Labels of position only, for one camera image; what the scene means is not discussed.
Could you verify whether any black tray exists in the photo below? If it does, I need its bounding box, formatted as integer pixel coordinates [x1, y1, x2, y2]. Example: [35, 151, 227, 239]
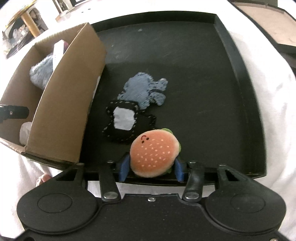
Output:
[78, 11, 266, 186]

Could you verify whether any burger plush toy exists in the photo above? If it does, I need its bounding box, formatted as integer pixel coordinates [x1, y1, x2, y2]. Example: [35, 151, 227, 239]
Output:
[129, 128, 181, 178]

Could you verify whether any brown cardboard box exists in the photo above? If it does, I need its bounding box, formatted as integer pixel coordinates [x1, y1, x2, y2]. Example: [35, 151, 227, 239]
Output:
[1, 23, 106, 166]

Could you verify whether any blue tissue pack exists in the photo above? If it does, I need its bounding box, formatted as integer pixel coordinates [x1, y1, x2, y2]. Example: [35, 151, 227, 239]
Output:
[53, 40, 69, 70]

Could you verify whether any white soft object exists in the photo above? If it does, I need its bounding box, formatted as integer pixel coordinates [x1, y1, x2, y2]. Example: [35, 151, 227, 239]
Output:
[19, 121, 32, 146]

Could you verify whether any person's left hand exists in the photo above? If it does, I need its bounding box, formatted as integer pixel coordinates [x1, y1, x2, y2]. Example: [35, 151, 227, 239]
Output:
[36, 174, 52, 187]

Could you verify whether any yellow leg side table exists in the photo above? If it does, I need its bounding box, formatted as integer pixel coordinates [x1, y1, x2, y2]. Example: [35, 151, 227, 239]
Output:
[1, 1, 48, 59]

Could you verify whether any blue grey fabric plush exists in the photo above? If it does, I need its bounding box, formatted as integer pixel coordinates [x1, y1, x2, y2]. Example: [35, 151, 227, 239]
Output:
[117, 72, 168, 110]

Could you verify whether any grey fluffy plush ball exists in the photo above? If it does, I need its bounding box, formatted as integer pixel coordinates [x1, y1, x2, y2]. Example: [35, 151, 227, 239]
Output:
[29, 53, 53, 90]

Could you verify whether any black stitched fabric pouch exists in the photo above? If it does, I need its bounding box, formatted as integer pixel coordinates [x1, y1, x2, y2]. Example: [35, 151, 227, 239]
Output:
[102, 100, 157, 144]

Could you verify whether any brown board framed box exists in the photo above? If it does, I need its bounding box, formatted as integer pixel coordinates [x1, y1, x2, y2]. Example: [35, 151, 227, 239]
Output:
[231, 1, 295, 56]

